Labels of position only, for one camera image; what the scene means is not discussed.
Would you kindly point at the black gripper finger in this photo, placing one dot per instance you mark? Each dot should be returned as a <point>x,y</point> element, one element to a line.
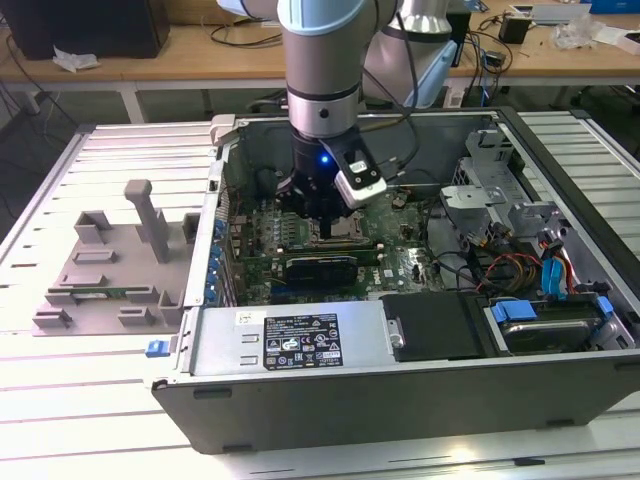
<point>345,211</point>
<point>287,192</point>

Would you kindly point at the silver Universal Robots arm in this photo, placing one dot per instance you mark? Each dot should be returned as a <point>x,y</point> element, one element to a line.
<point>320,50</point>

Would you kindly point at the CPU socket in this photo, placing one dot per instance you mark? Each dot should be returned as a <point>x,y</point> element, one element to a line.
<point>314,231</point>

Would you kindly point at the black board heat sink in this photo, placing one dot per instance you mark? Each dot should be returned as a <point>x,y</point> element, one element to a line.
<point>266,182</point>

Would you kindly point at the black RAM slot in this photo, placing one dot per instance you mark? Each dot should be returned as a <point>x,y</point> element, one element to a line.
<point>370,257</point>
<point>345,247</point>

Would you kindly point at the green motherboard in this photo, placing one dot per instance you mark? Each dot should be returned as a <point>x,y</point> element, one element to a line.
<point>405,235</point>

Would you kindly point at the black graphics card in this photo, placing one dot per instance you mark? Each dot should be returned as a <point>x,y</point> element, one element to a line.
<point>320,272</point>

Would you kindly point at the blue card retainer strip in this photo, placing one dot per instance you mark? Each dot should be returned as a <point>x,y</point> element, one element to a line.
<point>216,260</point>

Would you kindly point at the silver metal drive cage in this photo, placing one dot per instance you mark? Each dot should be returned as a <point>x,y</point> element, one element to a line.
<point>480,197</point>

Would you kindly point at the black plastic bay cover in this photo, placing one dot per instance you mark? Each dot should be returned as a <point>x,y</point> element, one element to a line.
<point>430,325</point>

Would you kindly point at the grey power supply with label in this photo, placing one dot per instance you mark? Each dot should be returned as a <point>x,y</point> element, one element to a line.
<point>225,340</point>

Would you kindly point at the wooden desk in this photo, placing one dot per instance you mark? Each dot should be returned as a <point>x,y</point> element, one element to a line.
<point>175,60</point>

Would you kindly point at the grey plastic parts rack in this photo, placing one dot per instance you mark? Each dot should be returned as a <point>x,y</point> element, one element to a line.
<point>125,280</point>

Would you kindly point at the green RAM stick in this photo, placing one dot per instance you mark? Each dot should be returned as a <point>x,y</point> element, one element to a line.
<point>120,290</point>

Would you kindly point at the open black PC case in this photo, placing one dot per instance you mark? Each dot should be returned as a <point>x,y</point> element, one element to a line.
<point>350,410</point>

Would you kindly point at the blue case latch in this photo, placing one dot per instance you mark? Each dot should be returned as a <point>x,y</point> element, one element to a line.
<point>156,348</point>

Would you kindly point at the small black power adapter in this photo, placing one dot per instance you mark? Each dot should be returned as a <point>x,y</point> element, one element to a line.
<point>494,60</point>

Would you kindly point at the hard disk in blue carrier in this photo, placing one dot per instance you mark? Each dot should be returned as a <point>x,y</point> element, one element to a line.
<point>545,335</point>

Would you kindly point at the small black box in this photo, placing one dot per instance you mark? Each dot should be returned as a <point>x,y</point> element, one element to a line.
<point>514,29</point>

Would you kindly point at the crumpled white paper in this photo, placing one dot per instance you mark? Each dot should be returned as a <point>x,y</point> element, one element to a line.
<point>75,59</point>

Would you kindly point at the large black box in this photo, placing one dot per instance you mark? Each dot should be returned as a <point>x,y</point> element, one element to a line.
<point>90,25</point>

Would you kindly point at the clear plastic bag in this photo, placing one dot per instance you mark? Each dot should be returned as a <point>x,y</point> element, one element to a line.
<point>575,32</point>

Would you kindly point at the white flat box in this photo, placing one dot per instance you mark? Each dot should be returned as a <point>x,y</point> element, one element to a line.
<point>620,40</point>

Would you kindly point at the blue box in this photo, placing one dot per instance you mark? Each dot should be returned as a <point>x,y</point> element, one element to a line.
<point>615,6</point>

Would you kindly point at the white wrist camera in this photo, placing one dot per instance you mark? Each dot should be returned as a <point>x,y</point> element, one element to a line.
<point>365,192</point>

